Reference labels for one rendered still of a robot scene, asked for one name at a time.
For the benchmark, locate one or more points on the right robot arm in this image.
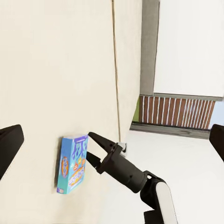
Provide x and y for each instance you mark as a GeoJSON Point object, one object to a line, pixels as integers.
{"type": "Point", "coordinates": [153, 190]}

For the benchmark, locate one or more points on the door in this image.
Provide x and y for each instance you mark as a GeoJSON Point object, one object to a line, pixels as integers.
{"type": "Point", "coordinates": [183, 115]}

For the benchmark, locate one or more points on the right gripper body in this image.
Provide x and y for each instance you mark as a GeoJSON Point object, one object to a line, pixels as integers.
{"type": "Point", "coordinates": [117, 166]}

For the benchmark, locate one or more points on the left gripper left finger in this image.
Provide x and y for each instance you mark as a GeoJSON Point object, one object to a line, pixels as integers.
{"type": "Point", "coordinates": [11, 139]}

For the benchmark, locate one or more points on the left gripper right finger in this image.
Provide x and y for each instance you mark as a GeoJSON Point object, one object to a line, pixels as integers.
{"type": "Point", "coordinates": [217, 139]}

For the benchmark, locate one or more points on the board game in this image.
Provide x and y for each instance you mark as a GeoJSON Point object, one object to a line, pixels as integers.
{"type": "Point", "coordinates": [72, 162]}

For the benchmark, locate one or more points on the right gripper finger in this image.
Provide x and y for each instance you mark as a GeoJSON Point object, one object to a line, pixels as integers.
{"type": "Point", "coordinates": [106, 144]}
{"type": "Point", "coordinates": [94, 160]}

